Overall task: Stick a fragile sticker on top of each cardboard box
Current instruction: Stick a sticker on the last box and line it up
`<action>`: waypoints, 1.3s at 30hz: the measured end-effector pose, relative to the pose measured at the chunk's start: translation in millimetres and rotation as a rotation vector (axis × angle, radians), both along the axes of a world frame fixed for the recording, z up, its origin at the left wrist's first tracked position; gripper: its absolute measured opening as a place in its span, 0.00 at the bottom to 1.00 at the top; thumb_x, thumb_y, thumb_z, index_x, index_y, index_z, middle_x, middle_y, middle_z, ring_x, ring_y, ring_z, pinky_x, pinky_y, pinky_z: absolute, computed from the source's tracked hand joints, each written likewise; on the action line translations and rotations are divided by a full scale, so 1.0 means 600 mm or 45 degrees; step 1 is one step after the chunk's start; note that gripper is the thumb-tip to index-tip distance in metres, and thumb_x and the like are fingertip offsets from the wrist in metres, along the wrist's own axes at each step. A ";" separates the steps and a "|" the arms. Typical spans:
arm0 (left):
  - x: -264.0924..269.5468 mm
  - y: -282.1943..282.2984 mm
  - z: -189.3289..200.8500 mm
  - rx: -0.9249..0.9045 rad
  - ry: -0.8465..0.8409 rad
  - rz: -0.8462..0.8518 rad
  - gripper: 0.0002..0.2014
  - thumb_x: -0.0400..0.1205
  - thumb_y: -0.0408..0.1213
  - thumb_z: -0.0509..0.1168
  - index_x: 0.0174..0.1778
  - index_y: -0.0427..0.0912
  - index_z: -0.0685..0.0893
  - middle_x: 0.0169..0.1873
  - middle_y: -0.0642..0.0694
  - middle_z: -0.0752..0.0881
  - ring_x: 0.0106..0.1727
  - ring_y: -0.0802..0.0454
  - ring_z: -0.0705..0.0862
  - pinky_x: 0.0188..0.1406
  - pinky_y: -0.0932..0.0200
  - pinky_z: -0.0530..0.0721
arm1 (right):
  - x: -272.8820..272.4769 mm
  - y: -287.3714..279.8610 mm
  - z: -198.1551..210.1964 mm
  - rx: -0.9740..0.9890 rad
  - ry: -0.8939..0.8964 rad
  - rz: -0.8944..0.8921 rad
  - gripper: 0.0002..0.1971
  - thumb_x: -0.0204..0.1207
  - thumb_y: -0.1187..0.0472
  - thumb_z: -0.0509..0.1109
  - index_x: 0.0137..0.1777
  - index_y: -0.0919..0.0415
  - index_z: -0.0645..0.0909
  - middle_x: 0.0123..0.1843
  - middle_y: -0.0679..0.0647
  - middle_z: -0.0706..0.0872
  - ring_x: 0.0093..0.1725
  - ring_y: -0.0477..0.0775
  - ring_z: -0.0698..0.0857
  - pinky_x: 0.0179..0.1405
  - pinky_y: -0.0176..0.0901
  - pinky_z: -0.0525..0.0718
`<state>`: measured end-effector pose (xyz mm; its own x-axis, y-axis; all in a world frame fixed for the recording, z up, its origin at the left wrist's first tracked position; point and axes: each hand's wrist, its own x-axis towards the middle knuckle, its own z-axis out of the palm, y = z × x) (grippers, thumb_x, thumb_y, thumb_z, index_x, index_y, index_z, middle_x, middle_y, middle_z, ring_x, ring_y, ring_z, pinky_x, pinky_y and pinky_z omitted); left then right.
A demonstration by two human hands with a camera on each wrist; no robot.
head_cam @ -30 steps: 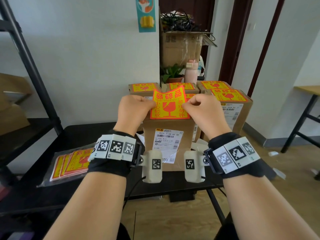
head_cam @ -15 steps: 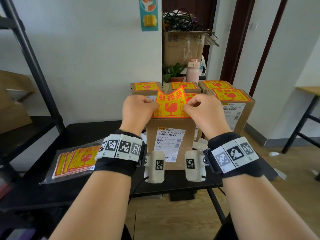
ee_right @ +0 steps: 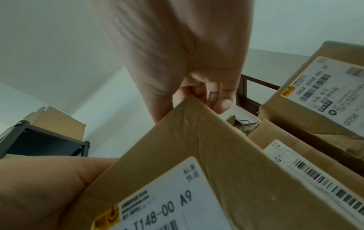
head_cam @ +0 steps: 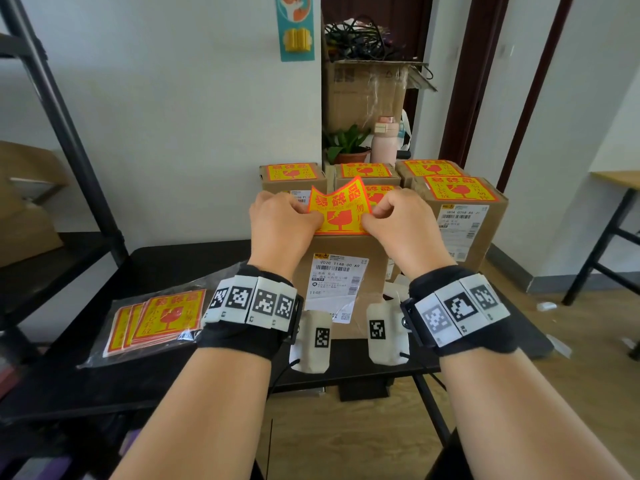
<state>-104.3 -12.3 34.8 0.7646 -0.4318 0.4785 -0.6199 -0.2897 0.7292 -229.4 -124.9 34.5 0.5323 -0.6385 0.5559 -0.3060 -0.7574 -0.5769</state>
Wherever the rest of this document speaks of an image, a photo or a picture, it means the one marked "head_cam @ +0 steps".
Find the person's left hand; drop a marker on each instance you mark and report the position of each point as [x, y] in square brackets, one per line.
[280, 234]

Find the person's right hand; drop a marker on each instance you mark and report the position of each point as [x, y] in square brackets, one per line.
[410, 234]

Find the clear plastic bag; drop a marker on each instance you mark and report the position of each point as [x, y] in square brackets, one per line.
[215, 284]

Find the stack of red yellow stickers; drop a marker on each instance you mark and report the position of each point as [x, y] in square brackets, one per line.
[160, 319]

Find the pile of cardboard boxes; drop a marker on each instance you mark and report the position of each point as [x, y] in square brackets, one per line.
[25, 229]

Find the person's right forearm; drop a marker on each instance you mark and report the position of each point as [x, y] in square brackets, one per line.
[520, 424]

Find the person's black trousers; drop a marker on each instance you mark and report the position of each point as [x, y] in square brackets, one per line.
[450, 459]

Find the black wristband white markers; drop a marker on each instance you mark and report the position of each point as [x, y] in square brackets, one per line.
[240, 339]
[450, 284]

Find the pink water bottle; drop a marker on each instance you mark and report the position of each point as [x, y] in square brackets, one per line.
[384, 147]

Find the white plastic bag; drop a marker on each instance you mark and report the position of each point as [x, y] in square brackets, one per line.
[405, 129]

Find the potted green plant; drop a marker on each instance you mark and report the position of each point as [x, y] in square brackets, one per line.
[347, 144]

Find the small white floor object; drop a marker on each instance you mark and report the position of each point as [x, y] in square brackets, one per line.
[546, 306]

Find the white paper scrap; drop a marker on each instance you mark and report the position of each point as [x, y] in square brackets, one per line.
[559, 346]
[629, 342]

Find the wood-top desk black legs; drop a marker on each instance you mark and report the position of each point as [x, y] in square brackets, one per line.
[620, 178]

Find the black metal shelf rack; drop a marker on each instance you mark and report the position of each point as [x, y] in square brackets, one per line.
[70, 129]

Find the thick dark brown door frame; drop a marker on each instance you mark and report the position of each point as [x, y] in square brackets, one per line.
[475, 69]

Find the teal wall poster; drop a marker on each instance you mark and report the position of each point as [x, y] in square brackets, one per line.
[295, 57]

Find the thin dark brown door frame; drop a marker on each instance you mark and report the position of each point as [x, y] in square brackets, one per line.
[535, 94]

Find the yellow wall holder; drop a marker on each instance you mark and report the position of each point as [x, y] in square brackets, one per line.
[298, 39]

